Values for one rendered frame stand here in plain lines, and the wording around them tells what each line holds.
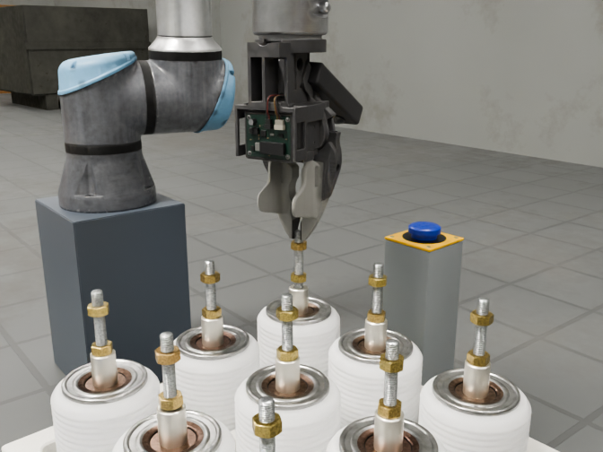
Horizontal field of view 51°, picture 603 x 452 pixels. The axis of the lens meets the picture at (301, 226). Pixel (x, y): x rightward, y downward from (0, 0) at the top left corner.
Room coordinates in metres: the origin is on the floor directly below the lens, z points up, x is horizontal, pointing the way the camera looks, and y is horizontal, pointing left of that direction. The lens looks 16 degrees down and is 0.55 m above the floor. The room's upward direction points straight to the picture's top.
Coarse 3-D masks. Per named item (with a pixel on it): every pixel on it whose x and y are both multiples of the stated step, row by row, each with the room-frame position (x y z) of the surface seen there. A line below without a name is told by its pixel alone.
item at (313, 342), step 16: (272, 320) 0.65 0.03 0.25; (336, 320) 0.66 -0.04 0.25; (272, 336) 0.64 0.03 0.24; (304, 336) 0.63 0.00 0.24; (320, 336) 0.64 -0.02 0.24; (336, 336) 0.66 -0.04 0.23; (272, 352) 0.64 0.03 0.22; (304, 352) 0.63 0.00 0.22; (320, 352) 0.64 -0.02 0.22; (320, 368) 0.64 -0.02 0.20
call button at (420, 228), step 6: (414, 222) 0.77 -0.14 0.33; (420, 222) 0.77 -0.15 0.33; (426, 222) 0.77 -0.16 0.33; (432, 222) 0.77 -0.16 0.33; (408, 228) 0.76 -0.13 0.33; (414, 228) 0.75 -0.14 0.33; (420, 228) 0.75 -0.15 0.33; (426, 228) 0.75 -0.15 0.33; (432, 228) 0.75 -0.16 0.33; (438, 228) 0.75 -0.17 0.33; (414, 234) 0.75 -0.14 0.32; (420, 234) 0.74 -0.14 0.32; (426, 234) 0.74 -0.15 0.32; (432, 234) 0.74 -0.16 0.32; (438, 234) 0.75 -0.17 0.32
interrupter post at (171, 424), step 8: (160, 408) 0.43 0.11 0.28; (184, 408) 0.43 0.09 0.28; (160, 416) 0.42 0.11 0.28; (168, 416) 0.42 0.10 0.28; (176, 416) 0.42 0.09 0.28; (184, 416) 0.43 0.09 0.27; (160, 424) 0.42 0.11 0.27; (168, 424) 0.42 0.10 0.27; (176, 424) 0.42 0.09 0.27; (184, 424) 0.43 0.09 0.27; (160, 432) 0.42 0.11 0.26; (168, 432) 0.42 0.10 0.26; (176, 432) 0.42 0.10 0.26; (184, 432) 0.43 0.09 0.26; (160, 440) 0.42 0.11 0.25; (168, 440) 0.42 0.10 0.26; (176, 440) 0.42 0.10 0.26; (184, 440) 0.43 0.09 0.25
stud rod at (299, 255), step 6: (300, 234) 0.67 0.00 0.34; (300, 240) 0.67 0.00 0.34; (300, 252) 0.67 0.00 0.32; (300, 258) 0.67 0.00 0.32; (294, 264) 0.68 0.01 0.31; (300, 264) 0.67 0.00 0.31; (294, 270) 0.68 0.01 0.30; (300, 270) 0.67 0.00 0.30; (294, 282) 0.68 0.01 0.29; (300, 288) 0.67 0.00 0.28
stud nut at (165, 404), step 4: (180, 392) 0.43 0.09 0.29; (160, 396) 0.43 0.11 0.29; (176, 396) 0.43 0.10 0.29; (180, 396) 0.43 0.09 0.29; (160, 400) 0.42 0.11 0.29; (164, 400) 0.42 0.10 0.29; (168, 400) 0.42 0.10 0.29; (172, 400) 0.42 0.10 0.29; (176, 400) 0.42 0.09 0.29; (180, 400) 0.43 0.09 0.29; (160, 404) 0.43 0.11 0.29; (164, 404) 0.42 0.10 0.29; (168, 404) 0.42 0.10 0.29; (172, 404) 0.42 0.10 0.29; (176, 404) 0.42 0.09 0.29; (180, 404) 0.43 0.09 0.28; (164, 408) 0.42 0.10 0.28; (168, 408) 0.42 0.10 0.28; (172, 408) 0.42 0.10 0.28; (176, 408) 0.42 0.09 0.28
